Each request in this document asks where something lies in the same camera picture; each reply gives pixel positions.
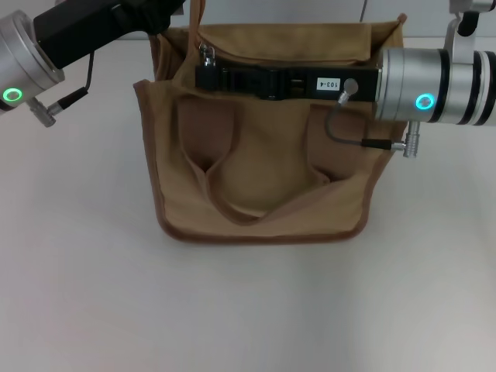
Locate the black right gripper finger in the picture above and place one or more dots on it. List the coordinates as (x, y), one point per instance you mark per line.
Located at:
(209, 74)

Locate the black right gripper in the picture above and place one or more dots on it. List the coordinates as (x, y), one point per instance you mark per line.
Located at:
(372, 93)

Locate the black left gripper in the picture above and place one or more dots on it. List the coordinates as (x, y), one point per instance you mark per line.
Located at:
(85, 27)

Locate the silver metal zipper pull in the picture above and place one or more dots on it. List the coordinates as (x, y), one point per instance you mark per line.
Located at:
(208, 56)

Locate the khaki canvas food bag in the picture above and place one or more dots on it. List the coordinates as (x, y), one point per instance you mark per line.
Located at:
(271, 174)

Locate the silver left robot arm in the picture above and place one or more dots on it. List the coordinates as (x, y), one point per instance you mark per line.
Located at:
(19, 58)

